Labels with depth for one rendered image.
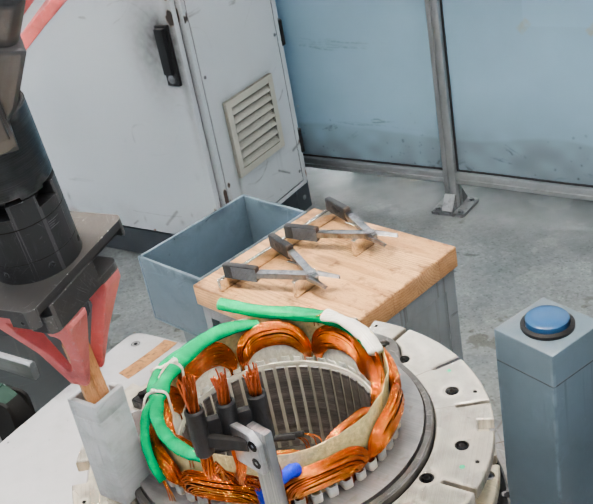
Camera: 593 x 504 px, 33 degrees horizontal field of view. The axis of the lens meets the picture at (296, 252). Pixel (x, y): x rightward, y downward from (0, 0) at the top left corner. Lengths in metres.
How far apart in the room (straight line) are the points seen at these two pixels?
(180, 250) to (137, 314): 2.00
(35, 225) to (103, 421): 0.16
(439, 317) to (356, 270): 0.10
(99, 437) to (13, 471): 0.65
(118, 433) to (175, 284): 0.40
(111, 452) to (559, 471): 0.46
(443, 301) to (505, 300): 1.86
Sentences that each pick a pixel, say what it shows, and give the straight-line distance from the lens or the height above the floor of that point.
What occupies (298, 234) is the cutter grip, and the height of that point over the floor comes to 1.09.
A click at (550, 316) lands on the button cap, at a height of 1.04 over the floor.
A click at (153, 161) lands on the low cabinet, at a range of 3.22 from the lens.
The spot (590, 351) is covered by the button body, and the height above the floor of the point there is 1.01.
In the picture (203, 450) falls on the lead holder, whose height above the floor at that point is 1.20.
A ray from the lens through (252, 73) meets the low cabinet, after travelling 3.21.
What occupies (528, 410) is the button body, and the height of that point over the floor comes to 0.96.
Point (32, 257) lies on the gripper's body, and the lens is 0.61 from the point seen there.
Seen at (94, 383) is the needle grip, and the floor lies 1.20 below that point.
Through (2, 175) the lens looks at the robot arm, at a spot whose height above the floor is 1.37.
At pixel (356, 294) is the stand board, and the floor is 1.07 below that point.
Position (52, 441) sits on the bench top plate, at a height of 0.78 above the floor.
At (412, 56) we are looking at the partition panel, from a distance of 3.25.
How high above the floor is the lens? 1.57
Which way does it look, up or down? 29 degrees down
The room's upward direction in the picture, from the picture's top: 11 degrees counter-clockwise
